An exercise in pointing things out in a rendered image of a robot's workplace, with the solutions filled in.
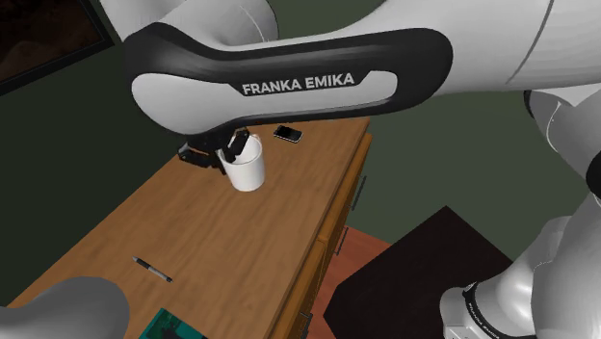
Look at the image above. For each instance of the dark framed wall picture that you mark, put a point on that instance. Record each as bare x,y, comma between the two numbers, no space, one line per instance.
42,37

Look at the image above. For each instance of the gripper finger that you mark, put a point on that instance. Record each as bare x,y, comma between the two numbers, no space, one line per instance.
238,145
199,158

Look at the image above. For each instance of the green book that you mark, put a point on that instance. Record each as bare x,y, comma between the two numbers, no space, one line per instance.
171,326

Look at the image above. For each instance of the black smartphone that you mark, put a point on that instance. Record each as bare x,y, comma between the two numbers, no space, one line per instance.
288,134

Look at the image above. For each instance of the black robot stand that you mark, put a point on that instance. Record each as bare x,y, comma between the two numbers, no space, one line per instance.
413,277

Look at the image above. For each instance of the grey rounded object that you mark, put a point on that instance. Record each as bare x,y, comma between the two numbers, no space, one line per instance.
65,310

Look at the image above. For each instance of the black and grey pen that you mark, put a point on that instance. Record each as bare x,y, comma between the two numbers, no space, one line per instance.
152,269

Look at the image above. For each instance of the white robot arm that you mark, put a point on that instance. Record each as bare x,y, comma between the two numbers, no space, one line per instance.
469,42

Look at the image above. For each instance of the wooden chest of drawers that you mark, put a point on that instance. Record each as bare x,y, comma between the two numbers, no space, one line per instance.
225,244

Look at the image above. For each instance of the white mug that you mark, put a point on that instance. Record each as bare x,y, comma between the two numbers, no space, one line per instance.
248,171

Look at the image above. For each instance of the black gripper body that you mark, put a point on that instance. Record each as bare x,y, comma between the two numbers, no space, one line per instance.
209,142

